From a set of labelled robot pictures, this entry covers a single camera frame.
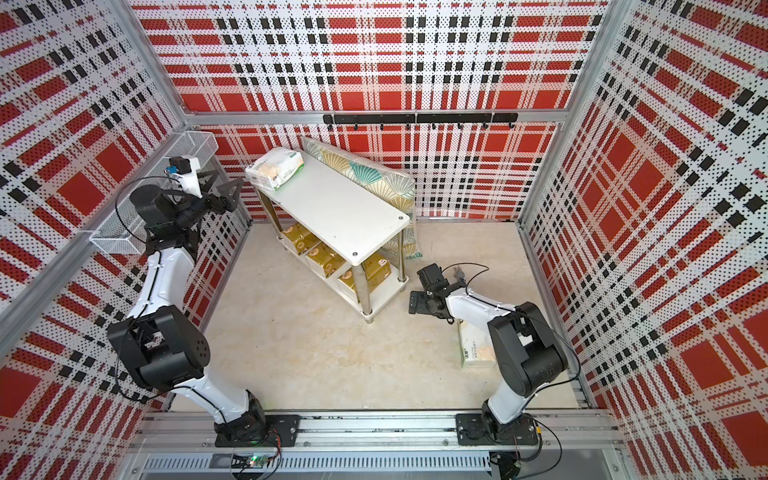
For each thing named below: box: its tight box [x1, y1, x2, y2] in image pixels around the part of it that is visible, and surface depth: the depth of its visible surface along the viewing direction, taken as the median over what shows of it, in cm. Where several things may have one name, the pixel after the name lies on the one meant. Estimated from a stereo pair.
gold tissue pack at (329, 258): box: [306, 241, 347, 278], surface depth 95 cm
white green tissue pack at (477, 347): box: [459, 320, 497, 368], surface depth 84 cm
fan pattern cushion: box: [302, 137, 422, 259], surface depth 86 cm
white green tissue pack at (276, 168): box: [245, 147, 305, 191], surface depth 82 cm
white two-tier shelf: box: [245, 152, 411, 323], surface depth 82 cm
